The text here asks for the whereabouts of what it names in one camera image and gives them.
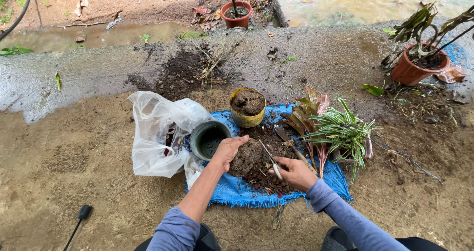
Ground green-white striped spider plant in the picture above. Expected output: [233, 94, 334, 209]
[297, 98, 382, 185]

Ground loose soil heap with debris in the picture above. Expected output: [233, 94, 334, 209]
[233, 123, 300, 195]

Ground small terracotta plastic pot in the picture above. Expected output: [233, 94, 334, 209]
[220, 1, 253, 30]

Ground green fallen leaf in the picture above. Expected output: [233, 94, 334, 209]
[361, 83, 385, 97]

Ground blue string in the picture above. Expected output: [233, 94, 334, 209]
[370, 137, 444, 183]

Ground grey metal scissors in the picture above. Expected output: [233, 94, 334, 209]
[258, 139, 284, 181]

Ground black cable with plug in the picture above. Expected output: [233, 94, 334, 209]
[63, 205, 93, 251]

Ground dark soil patch with roots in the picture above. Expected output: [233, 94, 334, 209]
[127, 44, 232, 100]

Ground dry brown leaf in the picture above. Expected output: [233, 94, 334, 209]
[436, 65, 468, 84]

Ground person's left hand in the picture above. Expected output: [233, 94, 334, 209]
[212, 134, 251, 172]

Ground yellow pot filled with soil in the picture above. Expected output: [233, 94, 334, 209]
[230, 87, 267, 129]

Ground person's right hand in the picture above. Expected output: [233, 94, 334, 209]
[268, 156, 319, 193]

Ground blue woven plastic mat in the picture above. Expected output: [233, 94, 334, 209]
[185, 103, 353, 209]

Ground blue net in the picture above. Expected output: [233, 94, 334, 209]
[442, 42, 473, 72]

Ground dark-leaved potted plant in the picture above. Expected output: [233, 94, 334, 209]
[381, 0, 474, 71]

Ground wooden-handled garden trowel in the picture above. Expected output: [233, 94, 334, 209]
[274, 125, 318, 176]

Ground brown soil root clump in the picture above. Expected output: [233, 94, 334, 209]
[228, 139, 266, 178]

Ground black garden hose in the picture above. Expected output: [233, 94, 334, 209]
[0, 0, 34, 41]

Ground red-leaved plant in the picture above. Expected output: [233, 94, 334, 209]
[284, 87, 333, 178]

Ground large terracotta plastic pot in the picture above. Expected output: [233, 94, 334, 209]
[390, 42, 452, 86]

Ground grey-green plastic plant pot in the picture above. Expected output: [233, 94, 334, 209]
[189, 120, 233, 161]

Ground white plastic bag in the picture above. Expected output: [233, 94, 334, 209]
[128, 91, 215, 190]

